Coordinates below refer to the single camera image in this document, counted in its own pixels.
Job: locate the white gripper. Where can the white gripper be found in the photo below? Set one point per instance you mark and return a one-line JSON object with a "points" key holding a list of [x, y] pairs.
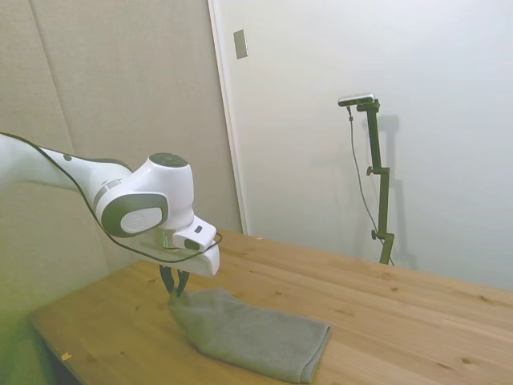
{"points": [[192, 262]]}

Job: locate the grey towel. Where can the grey towel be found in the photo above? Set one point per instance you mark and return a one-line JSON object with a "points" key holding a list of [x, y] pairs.
{"points": [[256, 337]]}

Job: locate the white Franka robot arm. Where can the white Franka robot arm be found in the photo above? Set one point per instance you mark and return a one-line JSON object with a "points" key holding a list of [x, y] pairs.
{"points": [[132, 192]]}

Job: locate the yellow tape scrap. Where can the yellow tape scrap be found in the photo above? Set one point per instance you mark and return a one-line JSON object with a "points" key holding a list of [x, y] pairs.
{"points": [[65, 355]]}

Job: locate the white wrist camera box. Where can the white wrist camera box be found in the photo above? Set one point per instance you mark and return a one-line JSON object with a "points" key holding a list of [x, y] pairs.
{"points": [[196, 234]]}

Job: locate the white door frame strip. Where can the white door frame strip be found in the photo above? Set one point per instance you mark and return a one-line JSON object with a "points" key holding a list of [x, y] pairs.
{"points": [[228, 120]]}

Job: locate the dark green camera stand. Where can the dark green camera stand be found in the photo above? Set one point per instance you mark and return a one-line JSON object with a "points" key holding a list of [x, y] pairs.
{"points": [[378, 180]]}

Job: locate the grey wall switch plate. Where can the grey wall switch plate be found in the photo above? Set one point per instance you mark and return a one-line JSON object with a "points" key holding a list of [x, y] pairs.
{"points": [[240, 44]]}

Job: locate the silver exterior camera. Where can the silver exterior camera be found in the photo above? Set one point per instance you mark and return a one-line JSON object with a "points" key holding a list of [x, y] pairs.
{"points": [[356, 98]]}

